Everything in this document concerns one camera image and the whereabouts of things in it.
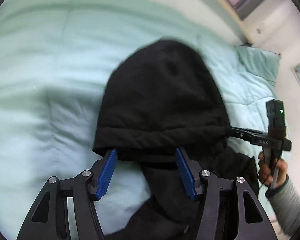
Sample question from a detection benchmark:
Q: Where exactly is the person's right hand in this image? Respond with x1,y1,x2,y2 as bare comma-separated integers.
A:
258,152,288,190

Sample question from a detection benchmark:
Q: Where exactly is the wooden window sill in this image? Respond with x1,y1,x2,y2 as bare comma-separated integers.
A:
213,0,253,45

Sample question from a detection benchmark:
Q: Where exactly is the grey sleeved right forearm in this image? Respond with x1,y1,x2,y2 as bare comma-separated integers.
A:
266,176,300,237

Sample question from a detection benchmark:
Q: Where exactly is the black hooded jacket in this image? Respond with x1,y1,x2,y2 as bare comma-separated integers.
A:
93,40,258,239

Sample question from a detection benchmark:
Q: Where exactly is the mint green quilted comforter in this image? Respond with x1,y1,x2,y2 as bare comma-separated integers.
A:
0,0,280,239

